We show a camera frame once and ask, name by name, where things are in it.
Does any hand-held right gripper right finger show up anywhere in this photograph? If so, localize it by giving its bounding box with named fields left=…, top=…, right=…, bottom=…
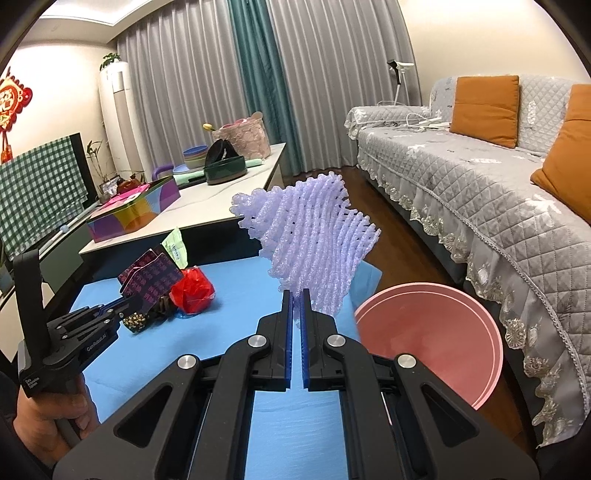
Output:
left=300, top=288, right=541, bottom=480

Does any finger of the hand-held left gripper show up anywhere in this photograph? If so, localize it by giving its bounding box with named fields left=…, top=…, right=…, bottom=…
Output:
left=95, top=295, right=155, bottom=317
left=104, top=308, right=148, bottom=333

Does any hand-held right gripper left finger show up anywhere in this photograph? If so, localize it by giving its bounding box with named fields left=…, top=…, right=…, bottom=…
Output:
left=55, top=290, right=295, bottom=480

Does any black gold-patterned wrapper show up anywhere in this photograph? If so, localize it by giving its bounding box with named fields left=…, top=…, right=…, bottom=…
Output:
left=122, top=295, right=178, bottom=333

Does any maroon patterned packet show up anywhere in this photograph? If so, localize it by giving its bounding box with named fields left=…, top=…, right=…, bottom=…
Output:
left=117, top=244, right=183, bottom=306

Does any small red plastic bag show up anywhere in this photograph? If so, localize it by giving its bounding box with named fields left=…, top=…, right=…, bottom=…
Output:
left=169, top=265, right=216, bottom=317

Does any green snack packet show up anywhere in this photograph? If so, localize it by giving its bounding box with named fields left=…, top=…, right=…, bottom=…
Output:
left=161, top=227, right=189, bottom=269

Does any purple foam net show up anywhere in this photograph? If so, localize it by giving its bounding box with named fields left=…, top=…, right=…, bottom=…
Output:
left=230, top=171, right=383, bottom=315

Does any pink plastic basin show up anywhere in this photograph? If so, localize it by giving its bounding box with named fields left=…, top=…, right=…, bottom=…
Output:
left=353, top=283, right=504, bottom=425

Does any person's left hand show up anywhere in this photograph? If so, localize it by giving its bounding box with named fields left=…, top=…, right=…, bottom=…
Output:
left=13, top=383, right=99, bottom=467

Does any blue table mat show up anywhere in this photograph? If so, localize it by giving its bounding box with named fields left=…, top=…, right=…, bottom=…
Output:
left=65, top=256, right=384, bottom=480

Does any television cabinet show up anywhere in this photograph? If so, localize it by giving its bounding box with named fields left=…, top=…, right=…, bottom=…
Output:
left=0, top=175, right=121, bottom=305

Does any colourful rectangular box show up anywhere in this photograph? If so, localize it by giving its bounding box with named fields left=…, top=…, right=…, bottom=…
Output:
left=86, top=180, right=182, bottom=244

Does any white rod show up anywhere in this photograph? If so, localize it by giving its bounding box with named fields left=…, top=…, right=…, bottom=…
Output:
left=37, top=203, right=100, bottom=252

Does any red teapot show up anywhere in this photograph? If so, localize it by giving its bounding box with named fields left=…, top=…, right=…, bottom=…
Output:
left=115, top=172, right=147, bottom=195

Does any green checked cloth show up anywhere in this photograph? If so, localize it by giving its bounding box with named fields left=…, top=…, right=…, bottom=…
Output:
left=0, top=137, right=88, bottom=257

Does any mint green mat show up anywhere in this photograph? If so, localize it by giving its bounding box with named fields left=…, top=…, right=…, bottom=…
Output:
left=172, top=158, right=265, bottom=188

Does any white-topped coffee table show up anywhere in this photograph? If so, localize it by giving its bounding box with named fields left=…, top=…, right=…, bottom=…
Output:
left=78, top=142, right=287, bottom=278

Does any black television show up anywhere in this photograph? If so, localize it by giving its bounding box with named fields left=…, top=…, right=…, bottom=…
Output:
left=69, top=132, right=100, bottom=208

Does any potted bamboo plant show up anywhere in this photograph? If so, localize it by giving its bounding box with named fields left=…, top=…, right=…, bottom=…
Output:
left=85, top=141, right=109, bottom=183

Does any stack of coloured bowls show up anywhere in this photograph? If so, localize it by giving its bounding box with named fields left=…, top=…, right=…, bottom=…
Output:
left=181, top=144, right=209, bottom=169

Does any dark green bowl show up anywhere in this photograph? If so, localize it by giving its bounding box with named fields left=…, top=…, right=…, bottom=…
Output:
left=203, top=155, right=246, bottom=185

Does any black round lid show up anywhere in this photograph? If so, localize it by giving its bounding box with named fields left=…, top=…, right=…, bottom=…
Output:
left=204, top=138, right=241, bottom=169

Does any white standing air conditioner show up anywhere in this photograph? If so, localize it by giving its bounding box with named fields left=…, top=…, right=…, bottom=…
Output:
left=98, top=62, right=145, bottom=178

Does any pink patterned basket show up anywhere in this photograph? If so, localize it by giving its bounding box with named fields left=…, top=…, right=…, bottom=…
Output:
left=211, top=111, right=271, bottom=160

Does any sofa with grey quilted cover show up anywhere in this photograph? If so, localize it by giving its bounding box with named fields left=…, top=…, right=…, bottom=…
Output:
left=345, top=74, right=591, bottom=448

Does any grey curtain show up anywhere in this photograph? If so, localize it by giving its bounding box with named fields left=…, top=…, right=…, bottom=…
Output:
left=115, top=0, right=423, bottom=178

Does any teal curtain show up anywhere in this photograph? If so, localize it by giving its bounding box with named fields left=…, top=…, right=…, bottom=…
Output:
left=227, top=0, right=301, bottom=177

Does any white floor lamp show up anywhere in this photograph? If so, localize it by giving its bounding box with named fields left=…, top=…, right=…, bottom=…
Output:
left=385, top=59, right=415, bottom=107

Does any orange cushion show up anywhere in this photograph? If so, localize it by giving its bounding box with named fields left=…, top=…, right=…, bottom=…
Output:
left=530, top=84, right=591, bottom=210
left=449, top=75, right=521, bottom=149

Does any red knot wall ornament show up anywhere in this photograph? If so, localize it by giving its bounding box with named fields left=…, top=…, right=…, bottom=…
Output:
left=0, top=67, right=34, bottom=164

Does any white power strip with cables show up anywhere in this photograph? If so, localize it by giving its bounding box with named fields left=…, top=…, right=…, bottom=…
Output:
left=376, top=99, right=451, bottom=132

